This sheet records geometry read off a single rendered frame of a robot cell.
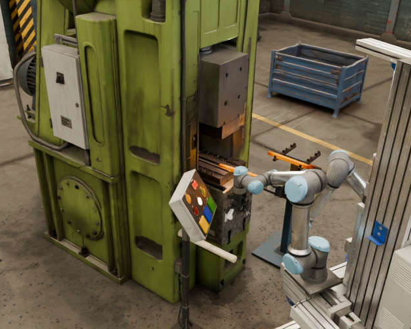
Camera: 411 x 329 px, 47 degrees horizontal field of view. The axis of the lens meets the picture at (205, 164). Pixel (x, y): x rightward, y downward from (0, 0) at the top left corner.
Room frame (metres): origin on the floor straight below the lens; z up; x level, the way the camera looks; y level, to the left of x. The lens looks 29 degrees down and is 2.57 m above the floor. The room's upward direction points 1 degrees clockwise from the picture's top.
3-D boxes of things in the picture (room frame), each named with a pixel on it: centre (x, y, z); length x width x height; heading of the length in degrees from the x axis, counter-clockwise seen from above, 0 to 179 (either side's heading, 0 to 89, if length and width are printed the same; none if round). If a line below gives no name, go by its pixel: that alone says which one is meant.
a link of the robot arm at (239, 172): (2.28, -0.20, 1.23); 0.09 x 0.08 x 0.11; 37
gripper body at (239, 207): (2.28, -0.20, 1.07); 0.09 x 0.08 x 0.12; 29
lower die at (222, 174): (2.89, 0.01, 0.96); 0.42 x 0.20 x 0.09; 54
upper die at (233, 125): (2.89, 0.01, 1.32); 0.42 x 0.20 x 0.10; 54
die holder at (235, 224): (2.94, -0.01, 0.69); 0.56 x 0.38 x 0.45; 54
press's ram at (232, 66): (2.92, -0.01, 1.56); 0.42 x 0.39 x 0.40; 54
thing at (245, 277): (2.73, -0.20, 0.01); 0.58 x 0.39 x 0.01; 144
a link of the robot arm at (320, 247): (1.96, -0.60, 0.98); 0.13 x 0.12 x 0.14; 127
